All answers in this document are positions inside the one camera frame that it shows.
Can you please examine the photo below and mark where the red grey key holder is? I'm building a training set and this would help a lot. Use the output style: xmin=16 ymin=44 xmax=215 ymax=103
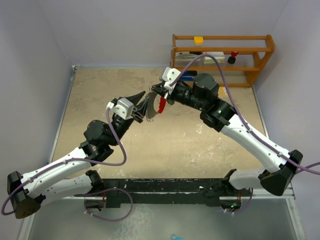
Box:
xmin=145 ymin=91 xmax=161 ymax=122

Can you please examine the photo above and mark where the wooden shelf rack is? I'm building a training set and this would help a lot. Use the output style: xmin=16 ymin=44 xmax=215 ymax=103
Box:
xmin=170 ymin=34 xmax=276 ymax=87

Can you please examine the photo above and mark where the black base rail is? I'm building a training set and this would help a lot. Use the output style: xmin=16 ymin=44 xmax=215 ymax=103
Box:
xmin=89 ymin=178 xmax=252 ymax=208

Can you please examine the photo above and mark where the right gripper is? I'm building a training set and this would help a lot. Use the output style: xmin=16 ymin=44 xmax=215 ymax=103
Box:
xmin=151 ymin=82 xmax=206 ymax=112

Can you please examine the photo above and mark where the blue object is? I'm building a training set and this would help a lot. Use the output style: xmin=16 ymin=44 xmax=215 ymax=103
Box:
xmin=170 ymin=234 xmax=184 ymax=240

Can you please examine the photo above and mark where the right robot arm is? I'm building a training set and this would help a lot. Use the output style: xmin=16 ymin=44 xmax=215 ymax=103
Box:
xmin=151 ymin=73 xmax=303 ymax=196

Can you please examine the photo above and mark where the white cardboard box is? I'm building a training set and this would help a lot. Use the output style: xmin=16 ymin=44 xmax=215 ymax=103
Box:
xmin=202 ymin=51 xmax=225 ymax=64

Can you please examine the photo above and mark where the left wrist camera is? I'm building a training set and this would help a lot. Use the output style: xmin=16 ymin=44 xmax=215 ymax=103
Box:
xmin=106 ymin=97 xmax=135 ymax=120

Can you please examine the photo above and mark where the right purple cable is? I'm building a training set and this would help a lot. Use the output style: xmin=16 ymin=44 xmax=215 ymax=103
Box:
xmin=169 ymin=54 xmax=320 ymax=216

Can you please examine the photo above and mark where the grey stapler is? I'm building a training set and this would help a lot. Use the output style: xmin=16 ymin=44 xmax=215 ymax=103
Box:
xmin=175 ymin=51 xmax=202 ymax=62

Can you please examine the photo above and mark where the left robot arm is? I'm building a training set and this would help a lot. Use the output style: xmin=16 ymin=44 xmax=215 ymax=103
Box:
xmin=1 ymin=91 xmax=150 ymax=219

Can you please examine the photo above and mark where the yellow block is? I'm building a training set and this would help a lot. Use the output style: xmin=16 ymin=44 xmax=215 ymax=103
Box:
xmin=193 ymin=36 xmax=204 ymax=46

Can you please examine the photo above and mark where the blue stapler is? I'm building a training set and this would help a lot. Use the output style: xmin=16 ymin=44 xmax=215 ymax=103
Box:
xmin=180 ymin=70 xmax=198 ymax=82

